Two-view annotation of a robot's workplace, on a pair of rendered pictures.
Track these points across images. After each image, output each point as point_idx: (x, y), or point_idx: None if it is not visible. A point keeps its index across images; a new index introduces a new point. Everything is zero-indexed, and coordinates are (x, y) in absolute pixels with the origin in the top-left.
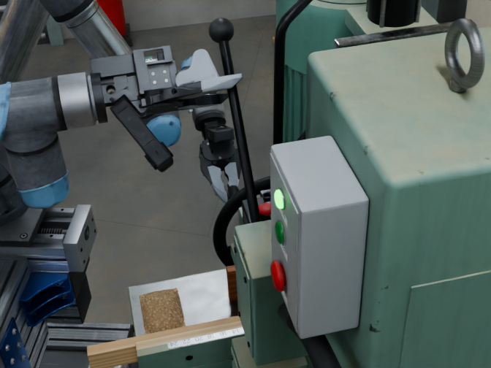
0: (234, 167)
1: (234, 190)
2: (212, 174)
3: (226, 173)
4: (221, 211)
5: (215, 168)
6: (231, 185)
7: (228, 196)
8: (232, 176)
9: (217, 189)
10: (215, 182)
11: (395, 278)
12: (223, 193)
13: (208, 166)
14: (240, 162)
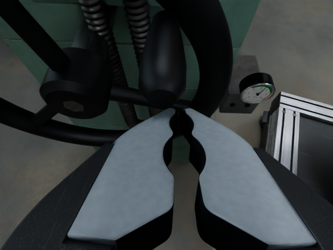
0: (104, 195)
1: (163, 41)
2: (255, 177)
3: (166, 171)
4: (224, 13)
5: (240, 215)
6: (156, 126)
7: (176, 132)
8: (138, 154)
9: (224, 126)
10: (233, 143)
11: None
12: (199, 113)
13: (305, 239)
14: (36, 223)
